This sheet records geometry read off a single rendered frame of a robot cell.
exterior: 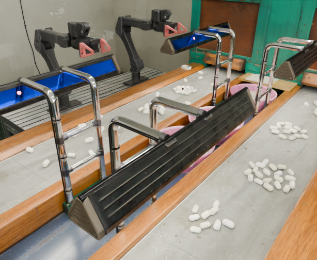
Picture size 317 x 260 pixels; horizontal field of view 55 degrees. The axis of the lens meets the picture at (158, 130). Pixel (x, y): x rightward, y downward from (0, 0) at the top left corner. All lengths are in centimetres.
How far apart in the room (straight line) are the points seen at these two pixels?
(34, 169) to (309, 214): 96
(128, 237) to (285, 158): 74
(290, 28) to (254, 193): 122
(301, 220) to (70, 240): 70
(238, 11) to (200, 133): 155
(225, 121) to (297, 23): 134
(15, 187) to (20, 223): 19
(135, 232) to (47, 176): 44
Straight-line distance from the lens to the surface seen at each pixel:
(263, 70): 155
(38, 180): 119
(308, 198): 113
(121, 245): 88
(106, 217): 52
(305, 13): 204
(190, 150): 67
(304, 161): 136
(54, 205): 110
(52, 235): 107
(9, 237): 106
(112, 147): 76
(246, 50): 220
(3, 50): 342
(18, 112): 193
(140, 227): 92
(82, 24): 152
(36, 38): 184
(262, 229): 100
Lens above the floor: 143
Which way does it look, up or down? 29 degrees down
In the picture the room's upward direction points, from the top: 1 degrees clockwise
